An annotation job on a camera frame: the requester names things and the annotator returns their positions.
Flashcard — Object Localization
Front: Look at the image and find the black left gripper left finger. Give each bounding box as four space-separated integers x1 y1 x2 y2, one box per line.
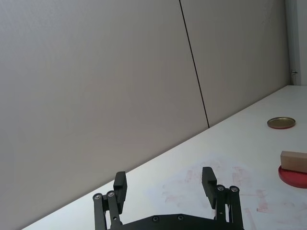
93 171 128 230

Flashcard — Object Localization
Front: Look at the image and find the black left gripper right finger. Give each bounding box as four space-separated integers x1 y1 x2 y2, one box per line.
201 167 244 229

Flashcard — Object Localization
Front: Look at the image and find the round gold tin lid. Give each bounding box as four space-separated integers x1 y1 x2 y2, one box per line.
267 116 296 130

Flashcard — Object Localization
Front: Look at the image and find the brown wooden block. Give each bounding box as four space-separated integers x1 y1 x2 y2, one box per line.
280 150 307 173

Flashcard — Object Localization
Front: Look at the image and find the pale grey vertical post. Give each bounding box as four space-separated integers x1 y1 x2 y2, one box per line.
286 0 307 86

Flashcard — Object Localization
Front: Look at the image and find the round red lid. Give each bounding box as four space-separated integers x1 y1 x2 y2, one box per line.
278 165 307 189

